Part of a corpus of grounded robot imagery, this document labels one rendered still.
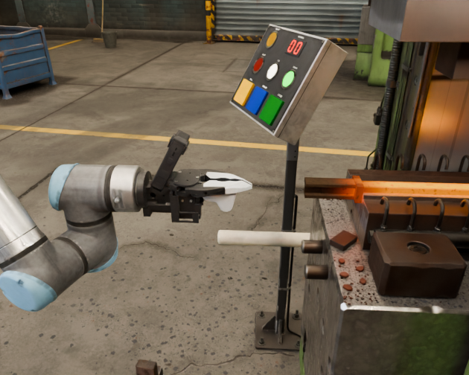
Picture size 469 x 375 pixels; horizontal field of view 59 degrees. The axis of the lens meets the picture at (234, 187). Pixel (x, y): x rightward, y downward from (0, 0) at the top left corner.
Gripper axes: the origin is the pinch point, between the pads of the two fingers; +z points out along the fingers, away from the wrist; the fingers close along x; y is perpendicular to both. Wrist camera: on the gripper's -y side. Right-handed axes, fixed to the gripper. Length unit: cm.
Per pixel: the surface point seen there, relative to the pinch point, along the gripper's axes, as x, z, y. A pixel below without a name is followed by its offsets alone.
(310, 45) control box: -47, 15, -17
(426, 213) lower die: 7.0, 31.0, 1.2
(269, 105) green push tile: -45.0, 5.0, -1.4
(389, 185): 0.2, 26.4, -0.4
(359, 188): 2.2, 20.6, -0.6
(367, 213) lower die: 6.7, 21.3, 1.8
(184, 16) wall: -834, -156, 55
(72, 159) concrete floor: -225, -146, 100
